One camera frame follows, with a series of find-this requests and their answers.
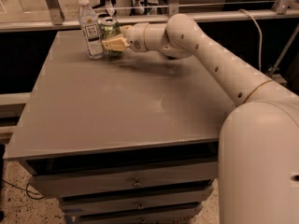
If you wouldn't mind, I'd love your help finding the grey drawer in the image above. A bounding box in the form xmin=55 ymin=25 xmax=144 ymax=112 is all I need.
xmin=60 ymin=184 xmax=213 ymax=217
xmin=29 ymin=161 xmax=218 ymax=198
xmin=75 ymin=203 xmax=203 ymax=224

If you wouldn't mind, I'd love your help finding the middle grey drawer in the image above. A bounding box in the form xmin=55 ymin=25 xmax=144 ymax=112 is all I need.
xmin=60 ymin=184 xmax=213 ymax=217

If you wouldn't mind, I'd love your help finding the green soda can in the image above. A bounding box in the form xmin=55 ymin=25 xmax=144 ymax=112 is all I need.
xmin=100 ymin=16 xmax=121 ymax=59

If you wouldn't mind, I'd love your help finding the top grey drawer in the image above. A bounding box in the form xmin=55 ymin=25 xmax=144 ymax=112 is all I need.
xmin=29 ymin=161 xmax=218 ymax=198

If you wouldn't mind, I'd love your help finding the person's white shoe left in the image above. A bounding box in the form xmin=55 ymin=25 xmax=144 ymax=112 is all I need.
xmin=105 ymin=1 xmax=116 ymax=17

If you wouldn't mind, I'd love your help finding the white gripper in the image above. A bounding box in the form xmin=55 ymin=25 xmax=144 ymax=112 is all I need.
xmin=102 ymin=22 xmax=149 ymax=52

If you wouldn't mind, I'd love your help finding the clear plastic water bottle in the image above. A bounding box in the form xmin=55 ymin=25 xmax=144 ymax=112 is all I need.
xmin=78 ymin=0 xmax=104 ymax=60

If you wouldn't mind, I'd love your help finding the person's white shoe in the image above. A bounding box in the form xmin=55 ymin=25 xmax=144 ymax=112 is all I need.
xmin=105 ymin=1 xmax=116 ymax=17
xmin=134 ymin=0 xmax=145 ymax=15

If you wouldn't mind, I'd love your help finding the grey drawer cabinet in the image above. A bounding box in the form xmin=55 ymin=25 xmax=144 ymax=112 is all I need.
xmin=5 ymin=23 xmax=237 ymax=224

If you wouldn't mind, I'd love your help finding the person's white shoe right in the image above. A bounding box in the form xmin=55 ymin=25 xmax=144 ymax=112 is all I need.
xmin=134 ymin=0 xmax=145 ymax=15

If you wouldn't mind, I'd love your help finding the metal railing frame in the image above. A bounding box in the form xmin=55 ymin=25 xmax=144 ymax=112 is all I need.
xmin=0 ymin=0 xmax=299 ymax=32

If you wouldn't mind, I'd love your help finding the white cable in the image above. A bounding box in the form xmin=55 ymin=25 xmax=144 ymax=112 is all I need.
xmin=238 ymin=8 xmax=263 ymax=73

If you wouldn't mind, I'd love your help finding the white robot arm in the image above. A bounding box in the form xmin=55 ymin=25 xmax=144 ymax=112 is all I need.
xmin=103 ymin=14 xmax=299 ymax=224

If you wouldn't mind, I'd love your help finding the black floor cable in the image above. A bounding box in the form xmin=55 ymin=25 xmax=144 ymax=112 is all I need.
xmin=1 ymin=179 xmax=46 ymax=201

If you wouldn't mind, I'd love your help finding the bottom grey drawer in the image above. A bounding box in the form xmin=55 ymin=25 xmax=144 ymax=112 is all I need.
xmin=75 ymin=203 xmax=203 ymax=224

